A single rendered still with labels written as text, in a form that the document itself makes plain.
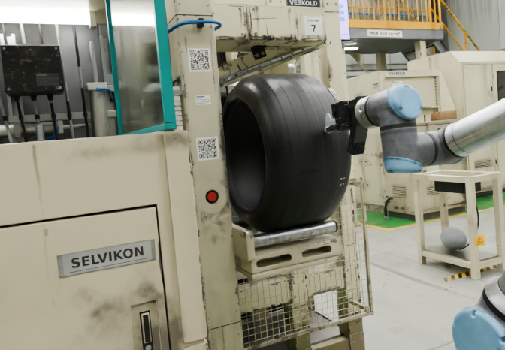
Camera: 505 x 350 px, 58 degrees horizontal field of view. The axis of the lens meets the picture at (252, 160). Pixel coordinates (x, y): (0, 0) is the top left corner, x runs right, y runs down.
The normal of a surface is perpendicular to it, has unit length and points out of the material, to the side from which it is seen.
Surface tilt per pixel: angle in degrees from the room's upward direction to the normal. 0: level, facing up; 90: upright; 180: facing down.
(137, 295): 90
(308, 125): 72
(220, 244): 90
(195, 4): 90
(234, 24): 90
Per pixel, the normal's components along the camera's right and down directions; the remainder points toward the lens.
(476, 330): -0.92, 0.15
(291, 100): 0.28, -0.59
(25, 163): 0.41, 0.01
